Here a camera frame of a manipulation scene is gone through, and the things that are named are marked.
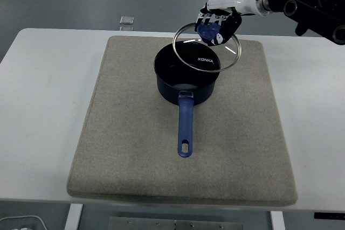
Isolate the white table leg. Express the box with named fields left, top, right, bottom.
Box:
left=270, top=210, right=286, bottom=230
left=64, top=203, right=84, bottom=230

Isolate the black label strip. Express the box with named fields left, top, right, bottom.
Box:
left=313, top=212, right=345, bottom=219

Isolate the beige fabric mat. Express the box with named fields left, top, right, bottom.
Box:
left=66, top=35, right=298, bottom=206

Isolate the glass pot lid blue knob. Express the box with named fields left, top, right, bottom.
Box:
left=172, top=22, right=242, bottom=73

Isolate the grey metal plate with screws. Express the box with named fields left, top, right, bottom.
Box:
left=107, top=216, right=243, bottom=230

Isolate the white and black hand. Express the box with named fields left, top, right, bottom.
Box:
left=195, top=0, right=264, bottom=47

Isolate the dark pot with blue handle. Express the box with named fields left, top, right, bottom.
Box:
left=154, top=41, right=221, bottom=158

